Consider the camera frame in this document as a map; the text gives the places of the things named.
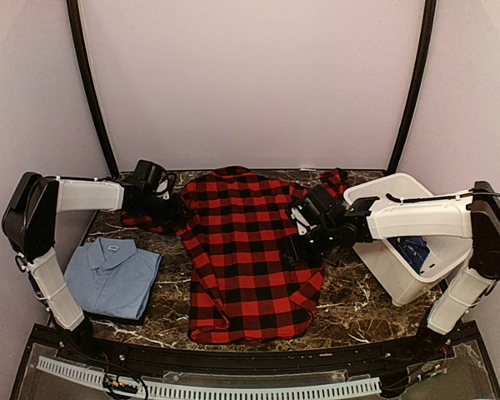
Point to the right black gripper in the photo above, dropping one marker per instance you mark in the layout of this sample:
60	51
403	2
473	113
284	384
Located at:
295	251

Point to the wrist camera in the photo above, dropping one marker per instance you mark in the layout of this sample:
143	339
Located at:
297	214
166	185

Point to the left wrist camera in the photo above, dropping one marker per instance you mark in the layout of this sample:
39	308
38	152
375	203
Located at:
166	185

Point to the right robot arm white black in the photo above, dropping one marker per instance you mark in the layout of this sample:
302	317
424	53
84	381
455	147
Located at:
341	225

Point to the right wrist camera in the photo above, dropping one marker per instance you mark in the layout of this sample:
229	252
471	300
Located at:
297	214

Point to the white plastic bin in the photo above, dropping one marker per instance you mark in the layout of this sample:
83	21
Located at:
405	208

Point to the white slotted cable duct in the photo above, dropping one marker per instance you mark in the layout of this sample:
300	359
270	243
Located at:
186	385

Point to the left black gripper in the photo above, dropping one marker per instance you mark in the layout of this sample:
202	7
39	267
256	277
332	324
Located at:
176	216

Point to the left clear acrylic plate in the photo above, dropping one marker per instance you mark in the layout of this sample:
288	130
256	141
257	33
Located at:
31	383

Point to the folded light blue shirt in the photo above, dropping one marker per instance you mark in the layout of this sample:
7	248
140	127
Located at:
112	277

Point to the black curved front rail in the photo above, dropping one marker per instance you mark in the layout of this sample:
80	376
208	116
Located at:
387	358

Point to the blue shirt in bin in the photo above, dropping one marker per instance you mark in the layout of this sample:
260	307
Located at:
414	250

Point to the right clear acrylic plate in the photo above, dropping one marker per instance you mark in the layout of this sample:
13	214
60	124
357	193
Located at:
467	376

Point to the red black plaid shirt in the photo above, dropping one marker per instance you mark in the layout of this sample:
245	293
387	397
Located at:
243	288

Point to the clear acrylic plate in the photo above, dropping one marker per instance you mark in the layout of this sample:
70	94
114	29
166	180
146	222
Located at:
31	383
467	376

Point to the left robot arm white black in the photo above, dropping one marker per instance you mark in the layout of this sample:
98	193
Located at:
29	223

